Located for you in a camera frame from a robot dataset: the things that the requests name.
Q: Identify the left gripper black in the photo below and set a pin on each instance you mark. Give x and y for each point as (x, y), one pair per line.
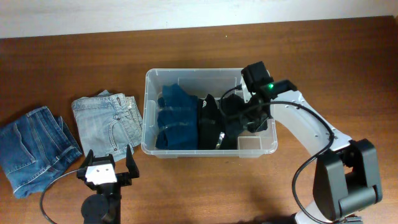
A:
(123, 177)

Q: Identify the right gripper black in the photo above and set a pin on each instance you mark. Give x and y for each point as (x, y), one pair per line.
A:
(250, 119)

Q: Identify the dark grey garment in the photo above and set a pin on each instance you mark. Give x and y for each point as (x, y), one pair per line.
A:
(232, 105)

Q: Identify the black shirt with logo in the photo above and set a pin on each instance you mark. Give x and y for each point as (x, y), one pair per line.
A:
(209, 123)

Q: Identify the clear plastic storage container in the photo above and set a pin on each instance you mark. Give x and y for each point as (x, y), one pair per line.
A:
(192, 77)

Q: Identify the blue shirt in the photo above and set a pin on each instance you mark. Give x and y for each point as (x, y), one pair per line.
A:
(177, 119)

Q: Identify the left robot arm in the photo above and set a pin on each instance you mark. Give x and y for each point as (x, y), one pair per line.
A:
(104, 207)

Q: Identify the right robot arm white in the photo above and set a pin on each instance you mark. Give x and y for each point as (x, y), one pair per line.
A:
(347, 177)

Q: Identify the light blue folded jeans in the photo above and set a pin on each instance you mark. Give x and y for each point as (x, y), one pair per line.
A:
(108, 124)

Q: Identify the dark blue folded jeans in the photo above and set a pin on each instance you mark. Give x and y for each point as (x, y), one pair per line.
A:
(36, 148)

